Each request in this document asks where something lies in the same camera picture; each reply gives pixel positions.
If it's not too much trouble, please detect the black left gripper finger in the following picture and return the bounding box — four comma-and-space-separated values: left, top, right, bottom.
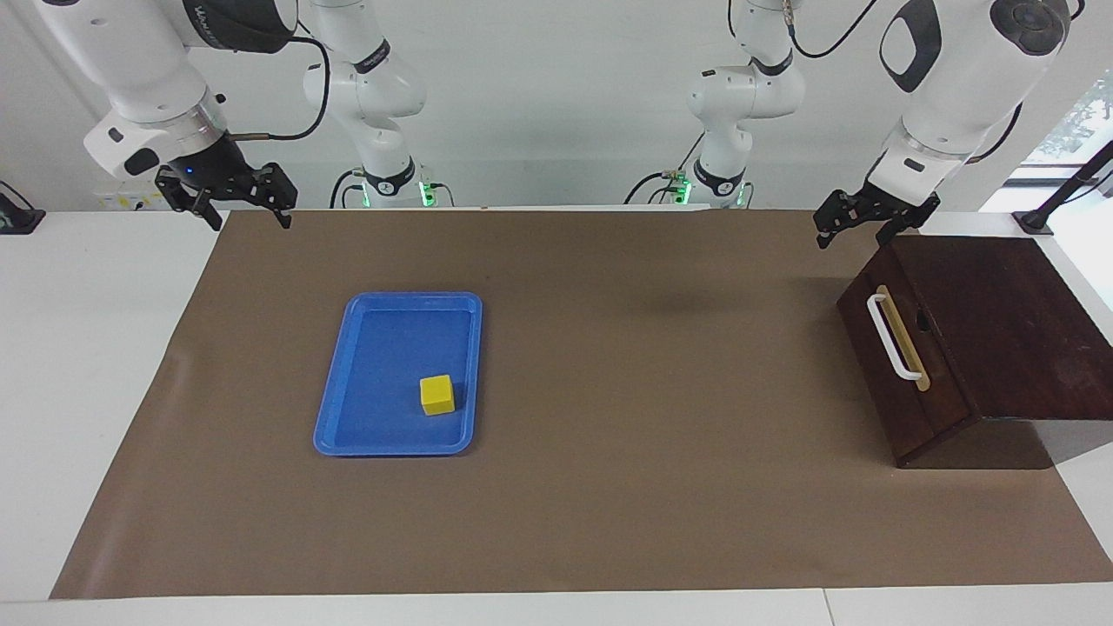
814, 190, 859, 250
876, 219, 926, 248

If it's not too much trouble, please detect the black desk mount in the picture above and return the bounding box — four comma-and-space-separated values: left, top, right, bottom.
0, 181, 46, 236

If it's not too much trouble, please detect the black clamp stand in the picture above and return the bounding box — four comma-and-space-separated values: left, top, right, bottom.
1013, 139, 1113, 237

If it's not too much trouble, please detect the yellow cube block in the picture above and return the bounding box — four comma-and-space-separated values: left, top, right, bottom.
420, 375, 457, 416

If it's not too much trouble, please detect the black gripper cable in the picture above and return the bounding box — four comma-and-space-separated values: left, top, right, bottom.
783, 0, 881, 60
228, 35, 333, 142

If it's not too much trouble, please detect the window with greenery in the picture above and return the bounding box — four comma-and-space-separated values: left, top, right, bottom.
1022, 74, 1113, 170

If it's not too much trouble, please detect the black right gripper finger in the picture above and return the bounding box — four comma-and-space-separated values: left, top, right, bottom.
157, 167, 223, 231
235, 163, 298, 230

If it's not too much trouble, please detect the black arm base cable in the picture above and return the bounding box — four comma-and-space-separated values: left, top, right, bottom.
624, 156, 698, 207
330, 169, 368, 210

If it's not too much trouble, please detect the white drawer handle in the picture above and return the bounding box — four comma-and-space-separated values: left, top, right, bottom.
867, 293, 924, 382

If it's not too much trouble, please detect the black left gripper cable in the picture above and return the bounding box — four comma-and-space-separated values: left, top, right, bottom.
783, 0, 881, 60

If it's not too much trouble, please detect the blue plastic tray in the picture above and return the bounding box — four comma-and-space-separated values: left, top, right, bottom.
313, 291, 483, 457

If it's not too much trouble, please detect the dark wooden drawer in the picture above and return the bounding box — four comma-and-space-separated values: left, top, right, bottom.
837, 257, 976, 462

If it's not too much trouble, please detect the white wall socket strip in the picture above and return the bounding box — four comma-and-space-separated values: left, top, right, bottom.
96, 178, 168, 210

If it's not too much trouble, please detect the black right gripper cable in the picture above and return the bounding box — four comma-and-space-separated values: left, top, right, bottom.
228, 35, 333, 142

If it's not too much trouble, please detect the brown table mat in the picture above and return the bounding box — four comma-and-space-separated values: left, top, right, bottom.
50, 209, 1113, 601

